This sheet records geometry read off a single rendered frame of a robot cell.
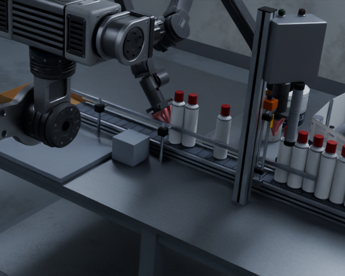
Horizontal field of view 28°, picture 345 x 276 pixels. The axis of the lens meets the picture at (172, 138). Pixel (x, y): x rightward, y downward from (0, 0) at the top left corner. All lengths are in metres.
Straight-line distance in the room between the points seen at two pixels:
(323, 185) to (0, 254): 1.47
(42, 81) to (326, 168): 0.95
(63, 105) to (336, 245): 0.94
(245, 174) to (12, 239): 1.30
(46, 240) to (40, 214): 0.22
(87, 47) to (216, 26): 4.31
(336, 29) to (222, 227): 3.59
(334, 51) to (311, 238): 3.54
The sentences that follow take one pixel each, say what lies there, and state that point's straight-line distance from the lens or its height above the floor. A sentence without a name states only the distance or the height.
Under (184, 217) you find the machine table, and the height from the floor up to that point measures 0.83.
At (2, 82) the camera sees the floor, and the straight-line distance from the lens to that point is 5.45.
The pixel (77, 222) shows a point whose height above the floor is 0.22.
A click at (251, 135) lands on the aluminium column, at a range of 2.21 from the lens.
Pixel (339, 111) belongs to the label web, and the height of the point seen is 0.99.
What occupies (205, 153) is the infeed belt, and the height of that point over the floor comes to 0.88.
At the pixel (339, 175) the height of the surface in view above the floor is 0.99.
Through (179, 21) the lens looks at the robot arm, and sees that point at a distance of 1.98.
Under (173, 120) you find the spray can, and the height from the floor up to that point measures 0.98.
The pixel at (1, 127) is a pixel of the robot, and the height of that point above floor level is 1.14.
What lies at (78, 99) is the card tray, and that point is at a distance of 3.03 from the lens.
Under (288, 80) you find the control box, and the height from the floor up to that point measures 1.30.
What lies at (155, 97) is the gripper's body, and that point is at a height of 1.04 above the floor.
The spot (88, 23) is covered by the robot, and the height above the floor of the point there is 1.49.
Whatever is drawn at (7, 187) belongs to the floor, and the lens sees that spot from 4.02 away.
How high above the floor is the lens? 2.03
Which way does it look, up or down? 26 degrees down
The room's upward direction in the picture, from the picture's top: 5 degrees clockwise
